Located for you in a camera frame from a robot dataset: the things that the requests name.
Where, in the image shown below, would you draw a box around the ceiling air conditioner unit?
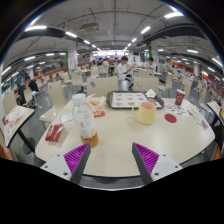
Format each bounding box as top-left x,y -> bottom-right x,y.
79,21 -> 101,34

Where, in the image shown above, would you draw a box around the yellow mug with pink inside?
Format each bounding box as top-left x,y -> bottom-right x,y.
131,101 -> 158,126

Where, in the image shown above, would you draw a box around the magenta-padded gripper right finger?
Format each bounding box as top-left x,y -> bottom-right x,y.
131,142 -> 184,186

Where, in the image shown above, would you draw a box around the group of beige chairs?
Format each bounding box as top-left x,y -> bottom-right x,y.
3,64 -> 214,125

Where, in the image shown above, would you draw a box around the group of ceiling lights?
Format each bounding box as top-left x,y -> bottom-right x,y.
1,11 -> 224,88

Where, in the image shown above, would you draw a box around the red snack packet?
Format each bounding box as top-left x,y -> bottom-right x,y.
44,123 -> 65,143

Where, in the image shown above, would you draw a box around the white paper receipt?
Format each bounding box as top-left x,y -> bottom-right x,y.
58,112 -> 74,125

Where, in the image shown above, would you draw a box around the person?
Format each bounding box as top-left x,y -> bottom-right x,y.
14,83 -> 28,106
116,55 -> 136,90
144,57 -> 158,72
26,77 -> 40,98

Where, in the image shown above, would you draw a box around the dark brown food tray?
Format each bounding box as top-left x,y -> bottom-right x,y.
106,90 -> 165,110

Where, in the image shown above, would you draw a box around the printed paper tray liner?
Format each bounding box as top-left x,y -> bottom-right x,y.
110,92 -> 163,109

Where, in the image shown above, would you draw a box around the neighbouring white table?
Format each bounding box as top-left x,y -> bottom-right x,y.
206,99 -> 224,128

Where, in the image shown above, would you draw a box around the flat round red coaster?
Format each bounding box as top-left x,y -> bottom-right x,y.
164,113 -> 178,124

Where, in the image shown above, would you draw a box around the small red sauce packet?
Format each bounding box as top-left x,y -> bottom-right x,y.
93,110 -> 106,118

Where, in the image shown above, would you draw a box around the crumpled white napkin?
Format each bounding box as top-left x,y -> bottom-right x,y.
144,88 -> 158,99

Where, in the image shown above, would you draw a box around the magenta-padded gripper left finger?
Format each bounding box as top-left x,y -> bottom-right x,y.
39,142 -> 92,186

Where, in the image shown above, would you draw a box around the paper food wrapper bag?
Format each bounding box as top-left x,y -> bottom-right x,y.
85,94 -> 108,113

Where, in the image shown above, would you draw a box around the clear plastic tea bottle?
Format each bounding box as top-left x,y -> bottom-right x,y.
71,93 -> 100,149

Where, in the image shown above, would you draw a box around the red paper cup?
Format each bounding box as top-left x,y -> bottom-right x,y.
174,88 -> 187,108

